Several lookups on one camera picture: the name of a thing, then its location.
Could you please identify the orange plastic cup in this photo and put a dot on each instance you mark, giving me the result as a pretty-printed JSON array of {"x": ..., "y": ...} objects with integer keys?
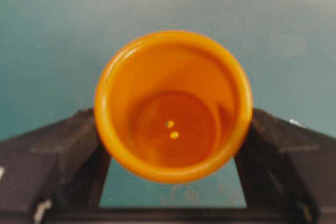
[{"x": 173, "y": 106}]

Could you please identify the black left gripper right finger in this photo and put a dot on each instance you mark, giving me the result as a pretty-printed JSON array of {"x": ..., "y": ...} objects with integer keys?
[{"x": 287, "y": 168}]

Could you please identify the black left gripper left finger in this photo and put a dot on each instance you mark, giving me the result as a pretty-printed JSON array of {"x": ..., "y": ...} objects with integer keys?
[{"x": 61, "y": 165}]

